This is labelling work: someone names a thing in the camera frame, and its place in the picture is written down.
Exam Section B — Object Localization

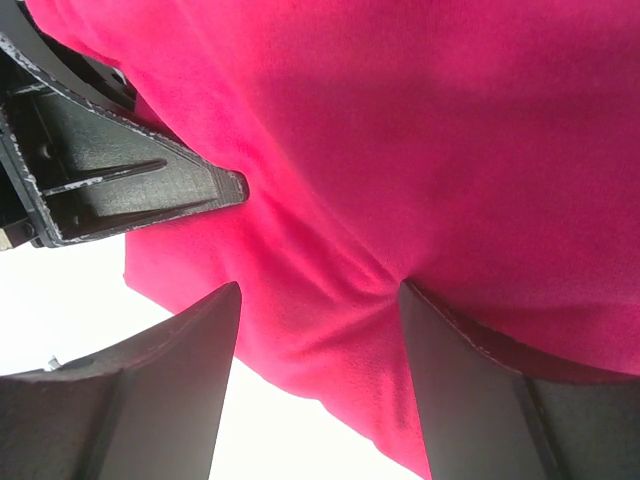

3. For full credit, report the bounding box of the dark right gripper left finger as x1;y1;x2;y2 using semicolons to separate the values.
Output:
1;283;242;479

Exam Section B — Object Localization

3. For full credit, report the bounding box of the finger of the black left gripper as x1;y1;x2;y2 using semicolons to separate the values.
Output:
0;0;139;119
1;33;249;249

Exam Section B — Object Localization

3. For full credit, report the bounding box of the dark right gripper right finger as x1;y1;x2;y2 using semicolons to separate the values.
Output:
399;284;639;480

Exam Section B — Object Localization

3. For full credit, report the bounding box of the crimson pink t shirt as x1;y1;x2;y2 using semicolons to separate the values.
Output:
27;1;639;478

